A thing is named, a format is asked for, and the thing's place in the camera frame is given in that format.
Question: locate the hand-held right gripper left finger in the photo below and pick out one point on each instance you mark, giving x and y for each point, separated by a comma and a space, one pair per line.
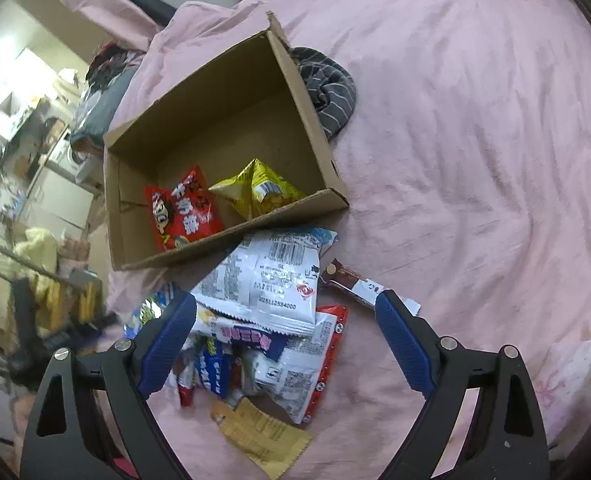
170, 340

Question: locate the grey striped cloth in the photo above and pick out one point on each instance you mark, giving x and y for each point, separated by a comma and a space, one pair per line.
330, 95

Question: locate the yellow crumpled snack packet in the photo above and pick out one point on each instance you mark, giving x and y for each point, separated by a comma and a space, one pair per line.
250, 190

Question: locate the brown chocolate bar packet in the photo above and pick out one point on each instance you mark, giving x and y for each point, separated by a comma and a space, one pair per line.
340, 275

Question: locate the yellow checkered snack packet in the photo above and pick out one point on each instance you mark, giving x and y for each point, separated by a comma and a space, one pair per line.
260, 430

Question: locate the white barcode snack packet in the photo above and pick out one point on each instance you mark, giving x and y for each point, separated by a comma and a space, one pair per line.
270, 280

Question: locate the white floral cloth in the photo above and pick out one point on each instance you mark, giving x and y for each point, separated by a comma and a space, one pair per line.
575, 375

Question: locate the small red white snack packet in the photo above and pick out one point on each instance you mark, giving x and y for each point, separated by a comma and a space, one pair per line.
185, 390

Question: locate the pink blanket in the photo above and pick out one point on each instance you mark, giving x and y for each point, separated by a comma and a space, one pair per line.
450, 160

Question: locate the brown cardboard box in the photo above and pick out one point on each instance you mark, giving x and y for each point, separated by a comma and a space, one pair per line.
215, 110

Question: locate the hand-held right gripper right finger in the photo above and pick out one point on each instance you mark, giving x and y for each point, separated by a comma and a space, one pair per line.
400, 340

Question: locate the blue white small packets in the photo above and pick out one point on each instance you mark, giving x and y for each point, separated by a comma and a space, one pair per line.
245, 335

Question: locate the blue yellow chip packet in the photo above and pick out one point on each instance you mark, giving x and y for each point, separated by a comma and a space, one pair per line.
143, 312

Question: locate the yellow cloth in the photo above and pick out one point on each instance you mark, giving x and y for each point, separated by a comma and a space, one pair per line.
37, 250

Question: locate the pile of dark clothes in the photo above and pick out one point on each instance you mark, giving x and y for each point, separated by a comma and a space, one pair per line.
100, 105

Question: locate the white red-edged snack packet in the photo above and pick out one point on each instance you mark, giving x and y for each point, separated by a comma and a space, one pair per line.
295, 370

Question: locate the white cabinet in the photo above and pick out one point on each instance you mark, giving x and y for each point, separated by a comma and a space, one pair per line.
60, 195

